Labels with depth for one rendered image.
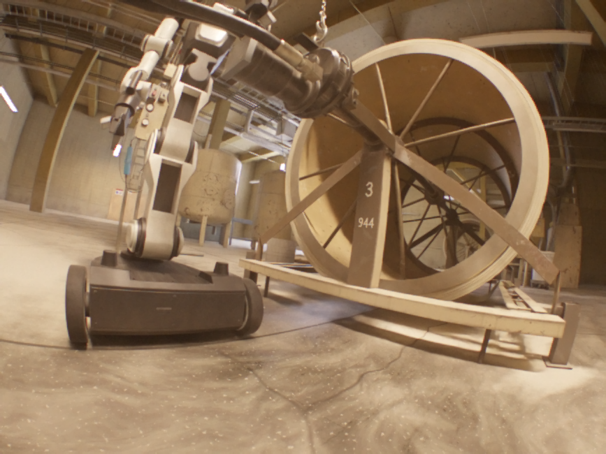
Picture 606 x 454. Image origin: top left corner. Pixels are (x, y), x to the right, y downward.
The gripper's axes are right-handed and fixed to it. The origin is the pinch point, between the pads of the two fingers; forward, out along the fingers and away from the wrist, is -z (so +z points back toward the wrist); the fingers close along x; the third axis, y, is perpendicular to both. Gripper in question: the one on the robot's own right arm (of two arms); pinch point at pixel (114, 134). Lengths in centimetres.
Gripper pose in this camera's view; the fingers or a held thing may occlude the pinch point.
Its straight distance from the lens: 96.3
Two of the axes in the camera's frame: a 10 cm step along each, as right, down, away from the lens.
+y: 8.1, 1.4, 5.7
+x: 5.8, -2.4, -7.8
